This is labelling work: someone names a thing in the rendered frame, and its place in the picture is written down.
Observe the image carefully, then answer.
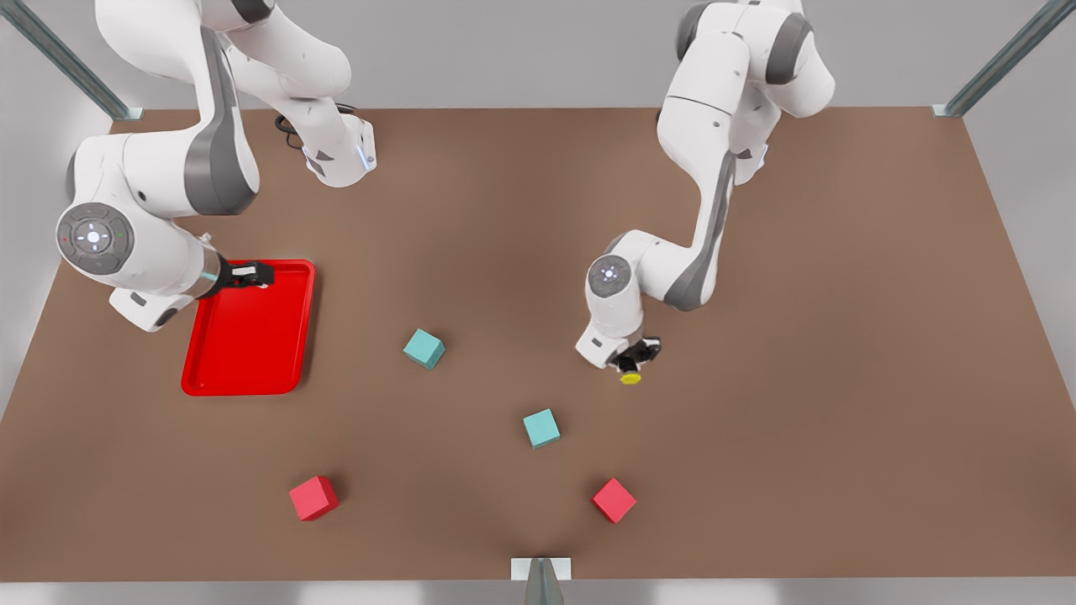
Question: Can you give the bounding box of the red plastic tray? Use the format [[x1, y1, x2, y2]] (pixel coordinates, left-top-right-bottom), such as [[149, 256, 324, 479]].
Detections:
[[181, 259, 317, 397]]

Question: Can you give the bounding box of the teal cube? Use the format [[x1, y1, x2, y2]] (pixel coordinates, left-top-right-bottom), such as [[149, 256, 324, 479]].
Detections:
[[523, 408, 562, 450], [403, 329, 446, 371]]

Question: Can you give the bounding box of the red cube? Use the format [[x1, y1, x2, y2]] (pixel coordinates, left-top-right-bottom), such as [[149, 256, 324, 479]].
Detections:
[[289, 476, 340, 523], [592, 477, 637, 524]]

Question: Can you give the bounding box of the black cable loop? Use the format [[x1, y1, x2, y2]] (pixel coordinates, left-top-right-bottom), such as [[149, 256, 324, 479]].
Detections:
[[275, 103, 358, 152]]

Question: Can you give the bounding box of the silver frame post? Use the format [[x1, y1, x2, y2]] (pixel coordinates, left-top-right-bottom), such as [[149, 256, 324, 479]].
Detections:
[[0, 0, 144, 121], [511, 556, 572, 605], [932, 0, 1076, 118]]

